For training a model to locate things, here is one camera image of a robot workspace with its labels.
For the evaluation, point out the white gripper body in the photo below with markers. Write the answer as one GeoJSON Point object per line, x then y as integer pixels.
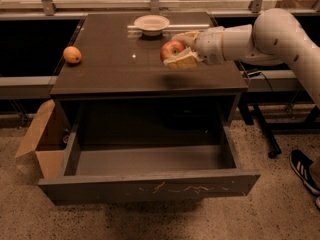
{"type": "Point", "coordinates": [209, 46]}

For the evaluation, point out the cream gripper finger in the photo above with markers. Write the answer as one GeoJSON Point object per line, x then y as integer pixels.
{"type": "Point", "coordinates": [187, 59]}
{"type": "Point", "coordinates": [187, 38]}

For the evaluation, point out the red apple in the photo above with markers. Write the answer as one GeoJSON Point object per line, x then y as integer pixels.
{"type": "Point", "coordinates": [171, 49]}

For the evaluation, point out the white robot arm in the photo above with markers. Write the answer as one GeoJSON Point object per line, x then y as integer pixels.
{"type": "Point", "coordinates": [275, 37]}

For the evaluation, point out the grey cabinet counter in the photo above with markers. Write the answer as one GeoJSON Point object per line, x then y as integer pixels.
{"type": "Point", "coordinates": [117, 62]}

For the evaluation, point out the grey open drawer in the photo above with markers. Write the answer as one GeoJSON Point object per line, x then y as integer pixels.
{"type": "Point", "coordinates": [139, 151]}

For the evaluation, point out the white bowl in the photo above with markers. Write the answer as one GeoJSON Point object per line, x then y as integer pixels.
{"type": "Point", "coordinates": [151, 25]}

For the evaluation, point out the black metal stand leg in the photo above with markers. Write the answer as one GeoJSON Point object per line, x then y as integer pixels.
{"type": "Point", "coordinates": [309, 123]}

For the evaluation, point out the orange fruit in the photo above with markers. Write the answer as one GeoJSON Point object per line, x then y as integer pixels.
{"type": "Point", "coordinates": [72, 55]}

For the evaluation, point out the black striped sneaker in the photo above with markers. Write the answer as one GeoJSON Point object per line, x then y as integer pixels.
{"type": "Point", "coordinates": [301, 165]}

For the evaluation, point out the brown cardboard box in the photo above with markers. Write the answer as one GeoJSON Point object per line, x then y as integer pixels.
{"type": "Point", "coordinates": [44, 140]}

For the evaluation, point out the black power adapter with cable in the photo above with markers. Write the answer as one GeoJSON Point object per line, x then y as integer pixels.
{"type": "Point", "coordinates": [257, 81]}

